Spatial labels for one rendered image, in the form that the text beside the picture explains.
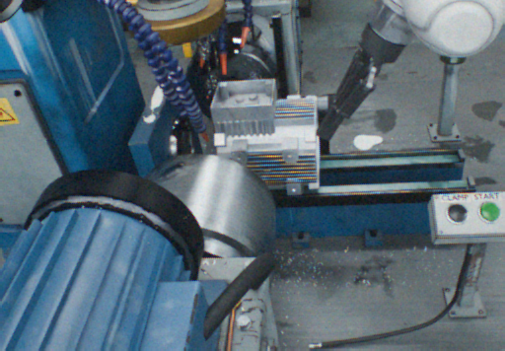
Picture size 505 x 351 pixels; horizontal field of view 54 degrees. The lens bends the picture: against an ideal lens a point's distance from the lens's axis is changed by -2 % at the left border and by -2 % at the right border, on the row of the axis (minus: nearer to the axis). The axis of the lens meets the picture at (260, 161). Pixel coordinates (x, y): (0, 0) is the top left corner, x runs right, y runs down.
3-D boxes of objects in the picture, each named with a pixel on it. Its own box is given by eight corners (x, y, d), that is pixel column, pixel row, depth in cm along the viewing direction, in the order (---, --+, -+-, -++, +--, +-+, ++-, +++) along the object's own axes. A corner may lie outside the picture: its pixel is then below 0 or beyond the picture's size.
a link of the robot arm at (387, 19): (385, 1, 75) (365, 35, 79) (436, 26, 77) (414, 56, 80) (378, -19, 82) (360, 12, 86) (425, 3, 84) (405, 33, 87)
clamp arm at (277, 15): (280, 119, 117) (267, 17, 102) (280, 112, 120) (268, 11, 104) (295, 119, 117) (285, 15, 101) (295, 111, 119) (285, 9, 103)
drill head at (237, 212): (110, 415, 75) (45, 321, 59) (163, 239, 103) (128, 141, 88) (272, 421, 71) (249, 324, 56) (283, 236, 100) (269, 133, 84)
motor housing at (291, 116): (225, 208, 107) (209, 136, 95) (237, 154, 122) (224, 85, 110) (320, 206, 104) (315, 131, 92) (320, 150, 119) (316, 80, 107)
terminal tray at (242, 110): (216, 139, 101) (209, 108, 96) (224, 109, 109) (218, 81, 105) (275, 136, 99) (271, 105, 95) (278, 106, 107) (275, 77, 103)
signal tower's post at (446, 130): (431, 142, 135) (447, -8, 109) (426, 125, 141) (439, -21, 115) (462, 141, 134) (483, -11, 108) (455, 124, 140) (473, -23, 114)
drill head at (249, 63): (189, 150, 126) (167, 61, 111) (214, 71, 158) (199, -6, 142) (289, 145, 123) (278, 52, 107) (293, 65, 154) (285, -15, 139)
